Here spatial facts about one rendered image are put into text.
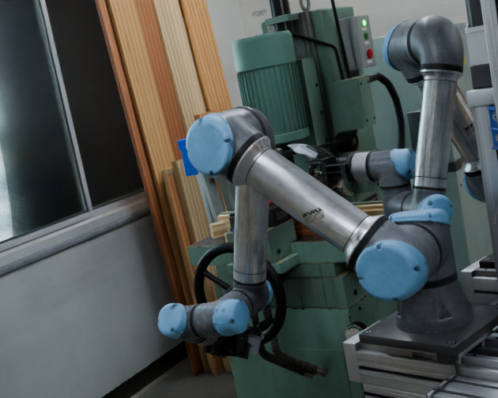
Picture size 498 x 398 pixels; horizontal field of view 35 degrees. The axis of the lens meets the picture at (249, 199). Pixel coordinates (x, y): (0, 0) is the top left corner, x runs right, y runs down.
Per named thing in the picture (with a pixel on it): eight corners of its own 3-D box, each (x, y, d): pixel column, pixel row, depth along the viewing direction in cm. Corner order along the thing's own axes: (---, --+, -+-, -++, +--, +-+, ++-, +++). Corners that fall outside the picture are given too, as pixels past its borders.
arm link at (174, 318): (182, 335, 166) (152, 338, 170) (214, 343, 174) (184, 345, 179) (184, 298, 168) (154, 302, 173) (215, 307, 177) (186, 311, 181)
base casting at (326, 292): (216, 306, 235) (211, 278, 233) (309, 251, 281) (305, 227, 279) (349, 309, 209) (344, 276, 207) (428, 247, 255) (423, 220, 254)
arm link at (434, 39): (484, 13, 174) (460, 230, 177) (454, 19, 185) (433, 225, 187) (439, 5, 170) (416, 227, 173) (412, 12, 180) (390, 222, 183)
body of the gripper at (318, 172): (302, 160, 198) (345, 155, 191) (318, 155, 205) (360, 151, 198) (307, 189, 199) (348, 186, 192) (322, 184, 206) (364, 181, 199)
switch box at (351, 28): (345, 72, 241) (337, 20, 238) (360, 68, 249) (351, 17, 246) (364, 68, 237) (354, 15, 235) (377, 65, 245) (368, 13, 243)
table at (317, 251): (170, 275, 229) (165, 256, 228) (228, 245, 254) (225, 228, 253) (354, 273, 194) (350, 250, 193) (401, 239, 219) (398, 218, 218)
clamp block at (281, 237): (230, 264, 216) (224, 233, 214) (257, 250, 226) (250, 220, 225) (275, 264, 207) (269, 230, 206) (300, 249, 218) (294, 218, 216)
